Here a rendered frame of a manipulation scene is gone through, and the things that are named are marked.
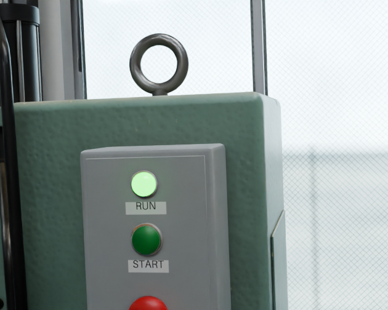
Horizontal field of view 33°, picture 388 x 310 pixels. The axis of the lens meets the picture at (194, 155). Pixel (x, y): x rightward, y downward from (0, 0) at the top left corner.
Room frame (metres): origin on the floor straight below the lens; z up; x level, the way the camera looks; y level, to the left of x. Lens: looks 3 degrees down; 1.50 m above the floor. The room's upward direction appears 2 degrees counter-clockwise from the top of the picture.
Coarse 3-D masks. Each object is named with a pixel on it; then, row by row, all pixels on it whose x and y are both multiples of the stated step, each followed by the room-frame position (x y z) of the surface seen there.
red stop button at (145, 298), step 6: (138, 300) 0.45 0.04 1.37; (144, 300) 0.45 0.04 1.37; (150, 300) 0.45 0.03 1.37; (156, 300) 0.45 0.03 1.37; (132, 306) 0.45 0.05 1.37; (138, 306) 0.45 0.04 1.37; (144, 306) 0.45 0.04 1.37; (150, 306) 0.45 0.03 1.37; (156, 306) 0.45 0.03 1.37; (162, 306) 0.45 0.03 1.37
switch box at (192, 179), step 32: (96, 160) 0.47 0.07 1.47; (128, 160) 0.46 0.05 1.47; (160, 160) 0.46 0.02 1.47; (192, 160) 0.45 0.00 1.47; (224, 160) 0.50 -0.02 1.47; (96, 192) 0.47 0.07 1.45; (128, 192) 0.46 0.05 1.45; (160, 192) 0.46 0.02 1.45; (192, 192) 0.45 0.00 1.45; (224, 192) 0.49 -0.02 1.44; (96, 224) 0.47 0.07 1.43; (128, 224) 0.46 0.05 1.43; (160, 224) 0.46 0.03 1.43; (192, 224) 0.45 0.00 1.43; (224, 224) 0.49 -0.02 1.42; (96, 256) 0.47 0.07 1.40; (128, 256) 0.46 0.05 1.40; (160, 256) 0.46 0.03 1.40; (192, 256) 0.45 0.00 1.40; (224, 256) 0.48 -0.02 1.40; (96, 288) 0.47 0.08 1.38; (128, 288) 0.46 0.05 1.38; (160, 288) 0.46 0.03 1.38; (192, 288) 0.45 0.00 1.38; (224, 288) 0.48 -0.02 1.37
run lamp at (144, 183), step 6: (138, 174) 0.45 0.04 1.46; (144, 174) 0.45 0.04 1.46; (150, 174) 0.45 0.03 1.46; (132, 180) 0.46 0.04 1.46; (138, 180) 0.45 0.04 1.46; (144, 180) 0.45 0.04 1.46; (150, 180) 0.45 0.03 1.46; (156, 180) 0.45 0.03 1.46; (132, 186) 0.46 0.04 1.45; (138, 186) 0.45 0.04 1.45; (144, 186) 0.45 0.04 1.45; (150, 186) 0.45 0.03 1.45; (156, 186) 0.45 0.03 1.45; (138, 192) 0.45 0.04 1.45; (144, 192) 0.45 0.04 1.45; (150, 192) 0.45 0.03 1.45
